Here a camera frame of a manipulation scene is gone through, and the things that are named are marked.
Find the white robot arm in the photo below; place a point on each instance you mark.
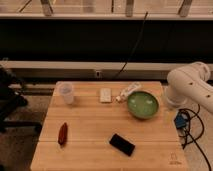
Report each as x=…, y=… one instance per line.
x=190, y=82

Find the white eraser block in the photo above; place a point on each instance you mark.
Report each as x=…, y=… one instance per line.
x=105, y=95

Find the white plastic tube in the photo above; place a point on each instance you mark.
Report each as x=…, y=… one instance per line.
x=127, y=91

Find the green bowl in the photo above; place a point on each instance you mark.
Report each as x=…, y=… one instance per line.
x=142, y=105

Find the clear plastic cup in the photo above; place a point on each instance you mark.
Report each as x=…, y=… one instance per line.
x=67, y=92

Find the black rectangular phone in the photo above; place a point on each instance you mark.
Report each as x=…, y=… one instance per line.
x=122, y=144

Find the red brown chili pepper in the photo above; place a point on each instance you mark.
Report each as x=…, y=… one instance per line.
x=62, y=137

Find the blue connector box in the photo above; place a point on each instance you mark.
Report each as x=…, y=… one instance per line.
x=180, y=122

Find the black office chair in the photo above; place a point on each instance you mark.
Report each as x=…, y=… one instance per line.
x=11, y=88

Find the white wall outlet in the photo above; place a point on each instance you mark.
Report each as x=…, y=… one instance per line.
x=98, y=74

